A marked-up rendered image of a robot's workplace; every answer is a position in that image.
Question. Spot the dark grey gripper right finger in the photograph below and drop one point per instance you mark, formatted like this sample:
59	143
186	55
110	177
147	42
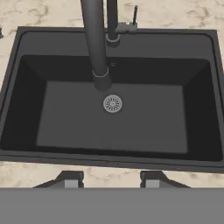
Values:
151	178

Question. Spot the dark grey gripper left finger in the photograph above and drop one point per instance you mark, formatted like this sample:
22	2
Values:
71	178

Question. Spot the black kitchen sink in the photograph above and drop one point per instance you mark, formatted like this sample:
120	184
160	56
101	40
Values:
116	128

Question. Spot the round grey sink drain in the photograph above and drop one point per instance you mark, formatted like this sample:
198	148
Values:
112	103

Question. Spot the dark grey sink tap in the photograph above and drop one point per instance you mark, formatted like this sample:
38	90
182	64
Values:
97	43

